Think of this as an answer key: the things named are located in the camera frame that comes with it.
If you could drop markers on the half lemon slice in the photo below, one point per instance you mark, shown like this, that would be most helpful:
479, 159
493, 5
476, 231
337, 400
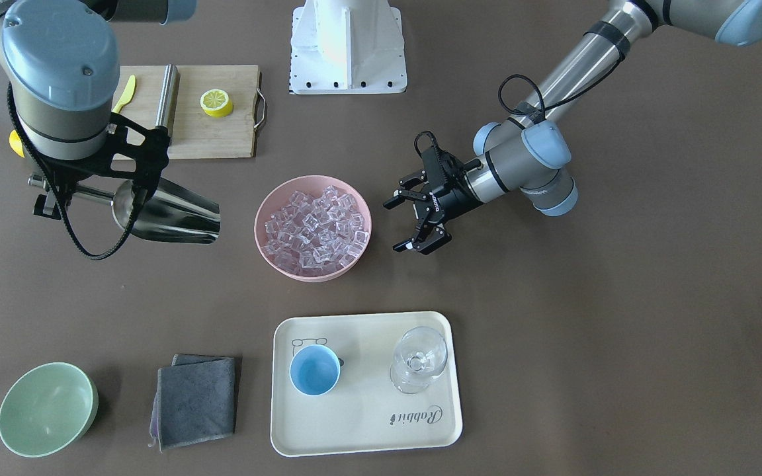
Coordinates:
216, 103

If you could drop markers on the clear wine glass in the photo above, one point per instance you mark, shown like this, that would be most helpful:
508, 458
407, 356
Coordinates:
419, 358

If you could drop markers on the steel muddler black tip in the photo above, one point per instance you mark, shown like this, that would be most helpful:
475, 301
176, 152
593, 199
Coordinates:
168, 98

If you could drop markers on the cream serving tray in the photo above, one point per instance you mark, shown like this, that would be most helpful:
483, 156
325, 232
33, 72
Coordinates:
363, 412

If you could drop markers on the pink bowl of ice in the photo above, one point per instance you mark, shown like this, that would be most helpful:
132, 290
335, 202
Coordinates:
313, 228

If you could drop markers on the bamboo cutting board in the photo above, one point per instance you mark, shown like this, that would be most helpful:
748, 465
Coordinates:
196, 135

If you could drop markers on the yellow plastic knife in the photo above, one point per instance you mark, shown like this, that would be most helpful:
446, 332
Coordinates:
126, 96

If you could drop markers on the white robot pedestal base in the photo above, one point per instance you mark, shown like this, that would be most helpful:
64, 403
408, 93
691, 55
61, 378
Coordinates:
347, 48

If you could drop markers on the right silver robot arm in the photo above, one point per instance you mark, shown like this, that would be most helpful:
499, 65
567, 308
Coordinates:
61, 58

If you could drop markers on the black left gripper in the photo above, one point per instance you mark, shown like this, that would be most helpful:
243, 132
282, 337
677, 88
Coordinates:
452, 194

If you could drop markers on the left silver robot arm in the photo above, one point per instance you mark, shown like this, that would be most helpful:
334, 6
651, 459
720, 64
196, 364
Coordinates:
527, 151

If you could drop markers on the stainless steel ice scoop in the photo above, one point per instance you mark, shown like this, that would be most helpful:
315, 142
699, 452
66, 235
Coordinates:
172, 214

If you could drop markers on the grey folded cloth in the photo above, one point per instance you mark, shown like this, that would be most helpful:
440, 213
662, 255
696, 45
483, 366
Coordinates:
195, 401

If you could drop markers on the green bowl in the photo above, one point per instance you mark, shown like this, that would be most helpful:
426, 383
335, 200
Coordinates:
47, 409

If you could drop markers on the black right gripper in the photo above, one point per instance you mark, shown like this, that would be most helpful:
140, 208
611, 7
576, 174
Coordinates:
69, 174

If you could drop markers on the light blue cup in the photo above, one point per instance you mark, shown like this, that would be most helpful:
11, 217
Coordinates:
315, 370

